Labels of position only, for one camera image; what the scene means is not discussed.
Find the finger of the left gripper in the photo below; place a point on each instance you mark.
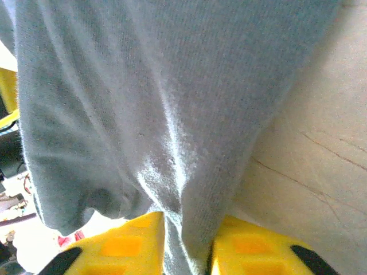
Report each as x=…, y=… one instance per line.
x=10, y=86

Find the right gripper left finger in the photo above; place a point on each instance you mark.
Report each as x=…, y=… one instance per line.
x=120, y=252

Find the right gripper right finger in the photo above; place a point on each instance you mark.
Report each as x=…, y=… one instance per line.
x=258, y=255

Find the grey-blue t-shirt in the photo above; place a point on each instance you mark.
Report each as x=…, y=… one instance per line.
x=172, y=100

